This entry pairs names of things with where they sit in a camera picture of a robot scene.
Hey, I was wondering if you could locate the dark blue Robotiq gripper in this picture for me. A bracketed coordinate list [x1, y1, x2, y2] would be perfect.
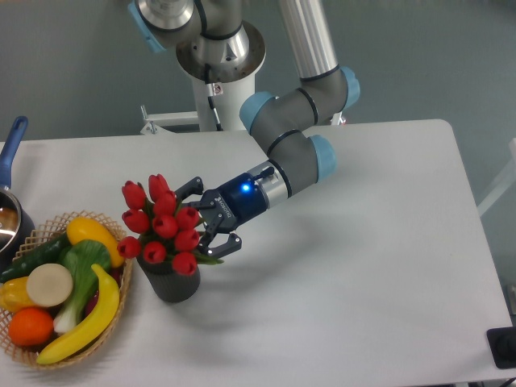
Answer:
[174, 173, 268, 259]

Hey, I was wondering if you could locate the red tulip bouquet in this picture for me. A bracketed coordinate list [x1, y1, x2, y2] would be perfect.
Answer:
[117, 174, 223, 276]

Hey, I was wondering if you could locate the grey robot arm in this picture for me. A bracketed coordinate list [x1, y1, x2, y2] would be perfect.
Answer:
[128, 1, 360, 264]

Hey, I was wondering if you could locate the dark grey ribbed vase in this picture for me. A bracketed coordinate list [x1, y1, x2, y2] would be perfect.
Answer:
[136, 256, 201, 303]

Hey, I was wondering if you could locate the yellow banana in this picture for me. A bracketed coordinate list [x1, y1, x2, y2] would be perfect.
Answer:
[36, 264, 120, 365]

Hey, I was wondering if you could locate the yellow squash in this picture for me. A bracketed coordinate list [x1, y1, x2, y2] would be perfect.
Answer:
[66, 217, 125, 268]

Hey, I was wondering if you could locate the green bok choy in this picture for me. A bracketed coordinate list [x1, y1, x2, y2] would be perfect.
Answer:
[54, 239, 111, 335]

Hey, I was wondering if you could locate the green cucumber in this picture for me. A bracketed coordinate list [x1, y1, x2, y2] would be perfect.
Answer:
[1, 234, 71, 284]

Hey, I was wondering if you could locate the beige round radish slice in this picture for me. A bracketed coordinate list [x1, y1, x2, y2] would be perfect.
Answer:
[26, 264, 73, 307]

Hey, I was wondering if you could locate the woven wicker basket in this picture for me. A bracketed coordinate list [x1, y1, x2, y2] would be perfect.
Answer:
[1, 210, 133, 370]

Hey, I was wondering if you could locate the orange fruit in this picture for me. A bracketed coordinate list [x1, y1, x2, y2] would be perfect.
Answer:
[8, 307, 54, 347]

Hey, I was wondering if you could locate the yellow bell pepper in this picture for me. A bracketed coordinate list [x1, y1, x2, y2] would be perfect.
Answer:
[1, 277, 37, 313]

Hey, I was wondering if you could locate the black device at edge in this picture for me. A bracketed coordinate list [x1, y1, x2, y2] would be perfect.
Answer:
[486, 327, 516, 369]

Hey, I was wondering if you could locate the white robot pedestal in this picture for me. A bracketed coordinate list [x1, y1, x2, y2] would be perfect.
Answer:
[176, 21, 266, 131]

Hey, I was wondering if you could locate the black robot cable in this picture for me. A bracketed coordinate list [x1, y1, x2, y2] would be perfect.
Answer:
[203, 63, 224, 132]

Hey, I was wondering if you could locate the blue handled saucepan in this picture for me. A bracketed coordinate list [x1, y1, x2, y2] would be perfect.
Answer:
[1, 116, 35, 271]

